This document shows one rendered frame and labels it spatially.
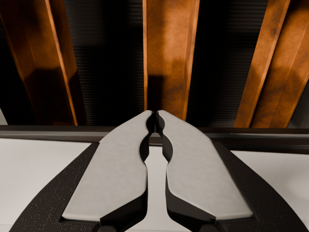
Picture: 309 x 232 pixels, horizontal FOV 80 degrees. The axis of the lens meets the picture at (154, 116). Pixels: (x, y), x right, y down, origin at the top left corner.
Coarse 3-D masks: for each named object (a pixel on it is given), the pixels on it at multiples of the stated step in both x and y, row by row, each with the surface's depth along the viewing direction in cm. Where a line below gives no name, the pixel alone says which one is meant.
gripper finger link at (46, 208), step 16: (96, 144) 9; (80, 160) 8; (64, 176) 7; (80, 176) 7; (48, 192) 7; (64, 192) 7; (32, 208) 6; (48, 208) 6; (64, 208) 6; (16, 224) 6; (32, 224) 6; (48, 224) 6; (64, 224) 6; (80, 224) 6; (96, 224) 6
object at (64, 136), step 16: (0, 128) 25; (16, 128) 25; (32, 128) 25; (48, 128) 25; (64, 128) 25; (80, 128) 25; (96, 128) 25; (112, 128) 25; (208, 128) 25; (224, 128) 25; (240, 128) 26; (256, 128) 26; (272, 128) 26; (288, 128) 26; (304, 128) 26; (160, 144) 24; (224, 144) 24; (240, 144) 24; (256, 144) 24; (272, 144) 24; (288, 144) 24; (304, 144) 24
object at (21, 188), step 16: (0, 144) 22; (16, 144) 22; (0, 160) 23; (16, 160) 23; (0, 176) 25; (16, 176) 25; (32, 176) 25; (0, 192) 26; (16, 192) 26; (32, 192) 26; (0, 208) 28; (16, 208) 28
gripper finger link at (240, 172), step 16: (224, 160) 8; (240, 160) 8; (240, 176) 7; (256, 176) 7; (256, 192) 7; (272, 192) 7; (256, 208) 6; (272, 208) 6; (288, 208) 6; (224, 224) 6; (240, 224) 6; (256, 224) 6; (272, 224) 6; (288, 224) 6
